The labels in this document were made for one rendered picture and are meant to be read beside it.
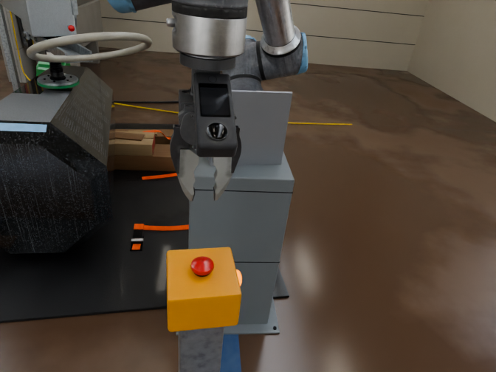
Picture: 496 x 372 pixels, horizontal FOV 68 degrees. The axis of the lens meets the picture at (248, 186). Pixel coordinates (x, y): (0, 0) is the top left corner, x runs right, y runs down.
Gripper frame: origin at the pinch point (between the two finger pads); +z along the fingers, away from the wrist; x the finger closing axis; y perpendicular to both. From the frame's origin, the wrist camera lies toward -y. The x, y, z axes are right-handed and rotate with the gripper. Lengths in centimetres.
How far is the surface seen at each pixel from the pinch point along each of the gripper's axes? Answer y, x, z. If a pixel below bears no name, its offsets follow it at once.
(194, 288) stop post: -3.7, 1.4, 15.6
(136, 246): 131, 24, 120
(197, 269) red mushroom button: -1.1, 0.7, 14.0
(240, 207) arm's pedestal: 71, -22, 51
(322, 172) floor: 222, -131, 121
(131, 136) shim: 237, 33, 95
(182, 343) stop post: -3.6, 3.2, 29.4
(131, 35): 109, 18, -3
